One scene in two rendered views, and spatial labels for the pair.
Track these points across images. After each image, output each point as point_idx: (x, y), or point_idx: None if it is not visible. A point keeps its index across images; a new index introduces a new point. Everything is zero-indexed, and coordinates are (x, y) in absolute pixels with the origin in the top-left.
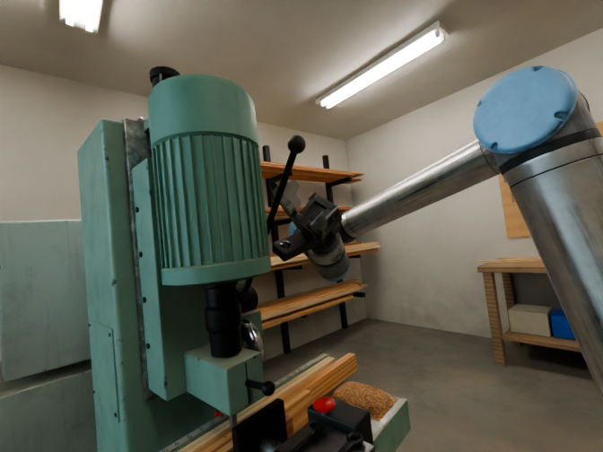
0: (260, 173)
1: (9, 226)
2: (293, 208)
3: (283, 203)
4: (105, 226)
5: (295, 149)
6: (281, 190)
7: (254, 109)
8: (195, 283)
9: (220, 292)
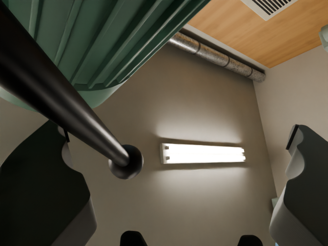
0: (153, 54)
1: None
2: (89, 230)
3: (64, 164)
4: None
5: (137, 150)
6: (108, 129)
7: (106, 99)
8: None
9: None
